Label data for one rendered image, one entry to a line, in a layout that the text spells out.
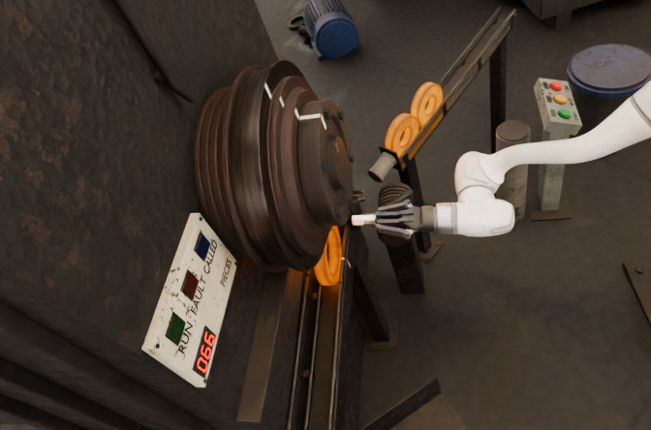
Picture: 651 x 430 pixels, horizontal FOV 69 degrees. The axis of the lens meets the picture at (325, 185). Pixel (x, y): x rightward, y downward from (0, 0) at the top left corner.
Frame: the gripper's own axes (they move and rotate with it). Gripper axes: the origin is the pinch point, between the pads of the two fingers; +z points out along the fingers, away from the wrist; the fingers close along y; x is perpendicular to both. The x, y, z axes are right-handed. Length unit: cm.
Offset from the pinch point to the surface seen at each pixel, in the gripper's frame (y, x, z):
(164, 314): -52, 47, 23
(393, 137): 32.1, 2.0, -8.2
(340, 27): 189, -50, 32
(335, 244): -6.0, -3.7, 8.6
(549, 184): 52, -50, -68
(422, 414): -49, -13, -16
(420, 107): 44.8, 2.7, -17.3
